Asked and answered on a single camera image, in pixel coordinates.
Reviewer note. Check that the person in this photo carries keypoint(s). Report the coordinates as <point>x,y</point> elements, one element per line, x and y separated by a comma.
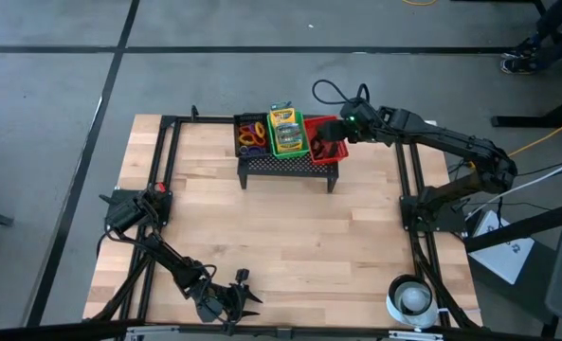
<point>527,52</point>

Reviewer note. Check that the black plastic basket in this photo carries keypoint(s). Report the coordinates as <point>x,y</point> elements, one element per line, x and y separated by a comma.
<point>238,142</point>

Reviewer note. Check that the black aluminium table frame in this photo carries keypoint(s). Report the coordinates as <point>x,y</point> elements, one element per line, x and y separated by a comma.
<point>370,189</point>

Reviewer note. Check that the purple coil wristband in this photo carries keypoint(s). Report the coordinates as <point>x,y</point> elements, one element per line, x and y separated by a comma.
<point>254,151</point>

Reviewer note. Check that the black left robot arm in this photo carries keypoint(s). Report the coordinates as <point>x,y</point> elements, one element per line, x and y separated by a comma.
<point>157,246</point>

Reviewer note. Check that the white box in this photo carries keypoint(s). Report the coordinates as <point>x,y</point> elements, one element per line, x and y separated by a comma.
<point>498,256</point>

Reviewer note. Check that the black desk frame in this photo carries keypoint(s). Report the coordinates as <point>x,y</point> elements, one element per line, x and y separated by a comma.
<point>513,233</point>
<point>522,121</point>

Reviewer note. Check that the black perforated metal shelf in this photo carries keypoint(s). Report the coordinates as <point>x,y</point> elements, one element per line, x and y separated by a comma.
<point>285,166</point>

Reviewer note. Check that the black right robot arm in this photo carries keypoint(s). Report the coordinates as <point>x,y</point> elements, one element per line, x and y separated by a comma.
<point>451,156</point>

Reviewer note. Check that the green plastic basket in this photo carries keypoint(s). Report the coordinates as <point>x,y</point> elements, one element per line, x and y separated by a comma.
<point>273,142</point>

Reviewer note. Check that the small red button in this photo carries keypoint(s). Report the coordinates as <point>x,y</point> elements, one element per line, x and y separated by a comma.
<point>161,187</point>

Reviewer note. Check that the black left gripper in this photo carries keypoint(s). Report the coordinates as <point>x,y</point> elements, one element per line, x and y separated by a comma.
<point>219,296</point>

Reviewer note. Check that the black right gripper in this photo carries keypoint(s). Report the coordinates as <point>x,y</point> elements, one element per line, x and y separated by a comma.
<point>356,120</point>

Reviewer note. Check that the red plastic basket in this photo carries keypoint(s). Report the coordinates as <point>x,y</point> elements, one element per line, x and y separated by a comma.
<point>339,154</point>

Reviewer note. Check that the black horizontal beam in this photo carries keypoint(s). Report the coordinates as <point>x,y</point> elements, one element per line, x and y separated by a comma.
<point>48,331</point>

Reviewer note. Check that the red coil wristband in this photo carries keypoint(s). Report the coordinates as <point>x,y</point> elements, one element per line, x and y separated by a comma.
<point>242,129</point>

